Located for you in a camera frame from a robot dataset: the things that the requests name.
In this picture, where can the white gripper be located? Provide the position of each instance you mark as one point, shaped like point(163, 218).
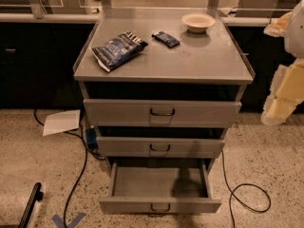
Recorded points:
point(294, 32)

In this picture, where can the grey bottom drawer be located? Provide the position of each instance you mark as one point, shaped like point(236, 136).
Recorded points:
point(159, 186)

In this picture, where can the grey drawer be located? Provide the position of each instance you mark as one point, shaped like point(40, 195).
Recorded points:
point(159, 186)
point(110, 112)
point(159, 147)

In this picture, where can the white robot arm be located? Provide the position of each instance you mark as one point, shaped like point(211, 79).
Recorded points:
point(293, 41)

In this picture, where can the grey metal drawer cabinet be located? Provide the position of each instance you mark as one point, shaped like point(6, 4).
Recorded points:
point(203, 67)

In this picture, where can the grey top drawer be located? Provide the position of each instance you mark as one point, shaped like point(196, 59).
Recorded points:
point(110, 112)

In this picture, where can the grey middle drawer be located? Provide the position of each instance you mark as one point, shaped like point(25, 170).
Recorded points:
point(159, 147)

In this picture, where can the white paper bowl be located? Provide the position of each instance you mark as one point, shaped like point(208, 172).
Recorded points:
point(198, 22)

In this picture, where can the small blue snack packet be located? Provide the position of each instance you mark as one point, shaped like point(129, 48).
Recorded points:
point(166, 39)

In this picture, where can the large blue chip bag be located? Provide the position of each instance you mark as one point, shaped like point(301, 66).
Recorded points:
point(118, 50)

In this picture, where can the blue box beside cabinet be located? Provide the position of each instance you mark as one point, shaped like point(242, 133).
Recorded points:
point(90, 136)

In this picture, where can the white sheet of paper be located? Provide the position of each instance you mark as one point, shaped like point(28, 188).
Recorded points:
point(61, 122)

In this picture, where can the dark counter cabinets behind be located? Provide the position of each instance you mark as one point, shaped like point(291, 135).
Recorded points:
point(36, 61)

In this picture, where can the black bar at lower left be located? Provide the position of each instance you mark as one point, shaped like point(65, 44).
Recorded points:
point(36, 195)

